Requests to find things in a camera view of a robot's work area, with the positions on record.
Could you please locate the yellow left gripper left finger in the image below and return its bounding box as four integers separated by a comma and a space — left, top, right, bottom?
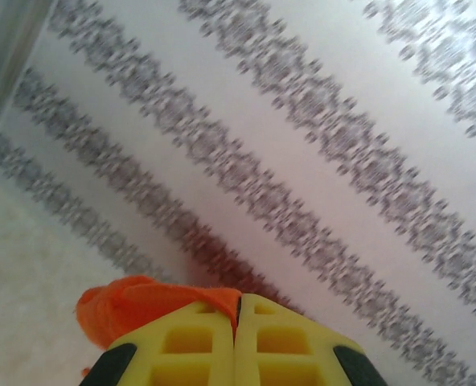
79, 299, 237, 386

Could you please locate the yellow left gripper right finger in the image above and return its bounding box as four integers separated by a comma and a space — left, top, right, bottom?
237, 294, 386, 386

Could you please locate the orange t-shirt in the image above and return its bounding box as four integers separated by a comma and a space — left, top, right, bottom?
73, 274, 243, 377

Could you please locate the aluminium frame post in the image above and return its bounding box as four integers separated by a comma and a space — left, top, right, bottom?
0, 0, 58, 156

